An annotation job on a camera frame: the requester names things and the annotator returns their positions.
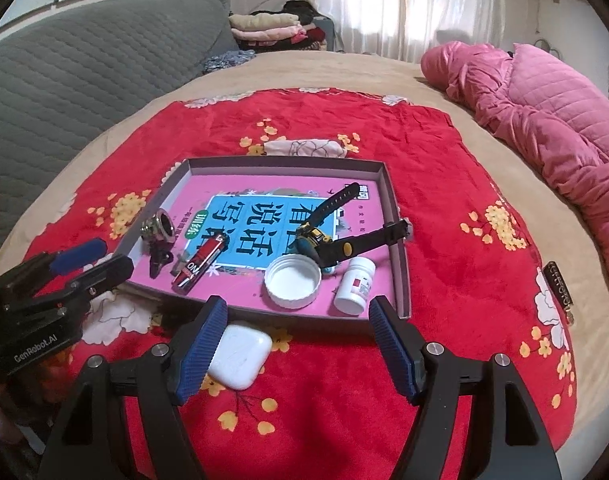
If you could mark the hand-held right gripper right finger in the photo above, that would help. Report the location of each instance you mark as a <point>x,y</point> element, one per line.
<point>392,350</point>

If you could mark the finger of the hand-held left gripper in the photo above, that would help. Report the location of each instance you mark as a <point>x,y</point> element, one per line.
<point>79,255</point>
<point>107,272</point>

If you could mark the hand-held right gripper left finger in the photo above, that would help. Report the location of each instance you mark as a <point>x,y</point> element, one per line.
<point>204,350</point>

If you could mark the white earbuds case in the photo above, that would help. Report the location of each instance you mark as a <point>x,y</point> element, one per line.
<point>244,355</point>

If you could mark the white pill bottle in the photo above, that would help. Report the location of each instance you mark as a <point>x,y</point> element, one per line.
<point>352,292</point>

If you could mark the grey shallow cardboard box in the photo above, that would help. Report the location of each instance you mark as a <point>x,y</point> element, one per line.
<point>401,275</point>

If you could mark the red black battery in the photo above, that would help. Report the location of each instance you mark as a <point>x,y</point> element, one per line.
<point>199,265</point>

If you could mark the white plastic pipe fitting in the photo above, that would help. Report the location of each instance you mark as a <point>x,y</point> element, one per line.
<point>292,282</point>

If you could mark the black yellow wrist watch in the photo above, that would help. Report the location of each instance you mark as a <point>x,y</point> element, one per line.
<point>340,199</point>

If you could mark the pink book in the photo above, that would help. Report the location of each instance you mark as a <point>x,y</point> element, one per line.
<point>194,195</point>

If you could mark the grey quilted cover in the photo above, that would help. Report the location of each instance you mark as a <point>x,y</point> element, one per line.
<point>84,75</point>

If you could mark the red floral blanket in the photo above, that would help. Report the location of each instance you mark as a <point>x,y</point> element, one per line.
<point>434,160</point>

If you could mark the blue patterned cloth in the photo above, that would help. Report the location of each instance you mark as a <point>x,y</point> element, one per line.
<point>227,61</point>

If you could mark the beige bed sheet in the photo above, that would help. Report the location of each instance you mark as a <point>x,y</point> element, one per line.
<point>359,70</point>

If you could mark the pink folded garment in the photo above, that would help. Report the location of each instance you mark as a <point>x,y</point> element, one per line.
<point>269,36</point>

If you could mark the pink quilt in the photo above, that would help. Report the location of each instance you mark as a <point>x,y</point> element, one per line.
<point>549,110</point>

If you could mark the cream folded garment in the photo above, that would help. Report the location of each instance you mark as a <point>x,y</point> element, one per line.
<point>262,21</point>

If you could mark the dark clothes pile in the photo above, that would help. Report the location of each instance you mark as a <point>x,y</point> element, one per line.
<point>314,30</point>

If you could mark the white curtain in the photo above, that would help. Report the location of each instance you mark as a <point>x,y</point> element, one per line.
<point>409,0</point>

